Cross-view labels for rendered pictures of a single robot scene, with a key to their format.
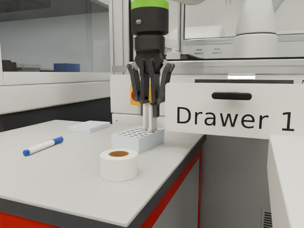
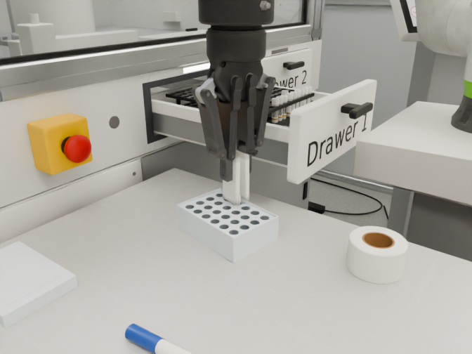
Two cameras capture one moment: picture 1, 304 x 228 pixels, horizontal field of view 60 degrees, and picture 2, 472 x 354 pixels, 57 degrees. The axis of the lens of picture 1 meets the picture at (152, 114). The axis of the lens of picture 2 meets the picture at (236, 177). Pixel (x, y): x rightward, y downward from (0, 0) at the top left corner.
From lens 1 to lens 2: 0.77 m
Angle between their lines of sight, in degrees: 72
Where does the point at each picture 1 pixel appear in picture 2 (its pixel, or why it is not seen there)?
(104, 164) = (401, 261)
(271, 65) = not seen: hidden behind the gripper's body
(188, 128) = (315, 168)
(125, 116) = (16, 211)
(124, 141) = (256, 236)
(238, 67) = (192, 53)
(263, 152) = not seen: hidden behind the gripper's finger
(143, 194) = (441, 256)
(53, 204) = not seen: outside the picture
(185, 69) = (127, 67)
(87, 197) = (462, 298)
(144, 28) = (270, 18)
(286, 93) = (366, 93)
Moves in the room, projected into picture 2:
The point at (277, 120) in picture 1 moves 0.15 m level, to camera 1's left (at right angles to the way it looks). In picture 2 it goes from (361, 123) to (359, 150)
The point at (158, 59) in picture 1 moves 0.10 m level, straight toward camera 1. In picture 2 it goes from (259, 73) to (336, 77)
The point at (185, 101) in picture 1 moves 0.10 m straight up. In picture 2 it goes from (315, 132) to (320, 63)
